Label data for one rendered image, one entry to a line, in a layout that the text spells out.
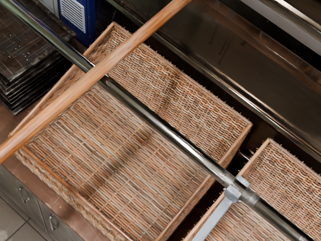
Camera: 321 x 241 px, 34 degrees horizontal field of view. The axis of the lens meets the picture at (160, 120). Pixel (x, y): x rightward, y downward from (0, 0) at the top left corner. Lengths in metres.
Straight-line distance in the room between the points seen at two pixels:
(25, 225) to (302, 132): 1.29
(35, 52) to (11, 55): 0.07
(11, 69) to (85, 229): 0.54
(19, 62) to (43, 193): 0.42
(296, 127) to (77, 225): 0.72
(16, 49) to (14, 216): 0.84
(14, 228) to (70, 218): 0.66
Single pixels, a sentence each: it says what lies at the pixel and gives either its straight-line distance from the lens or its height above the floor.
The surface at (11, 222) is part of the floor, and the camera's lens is 2.32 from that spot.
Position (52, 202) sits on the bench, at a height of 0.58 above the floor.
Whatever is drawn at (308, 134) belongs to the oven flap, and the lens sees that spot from 1.46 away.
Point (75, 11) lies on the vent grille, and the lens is 1.87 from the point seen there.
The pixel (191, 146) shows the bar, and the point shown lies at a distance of 1.12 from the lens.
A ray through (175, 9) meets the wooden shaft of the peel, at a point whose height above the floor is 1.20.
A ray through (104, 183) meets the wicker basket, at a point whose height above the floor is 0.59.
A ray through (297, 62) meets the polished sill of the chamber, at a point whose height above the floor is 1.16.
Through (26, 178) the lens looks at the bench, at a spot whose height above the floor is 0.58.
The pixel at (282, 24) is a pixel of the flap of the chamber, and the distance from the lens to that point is 1.05.
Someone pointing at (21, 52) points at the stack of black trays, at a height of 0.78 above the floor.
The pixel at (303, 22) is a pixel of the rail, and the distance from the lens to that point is 1.02.
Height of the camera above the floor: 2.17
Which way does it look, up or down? 61 degrees down
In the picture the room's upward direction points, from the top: 11 degrees clockwise
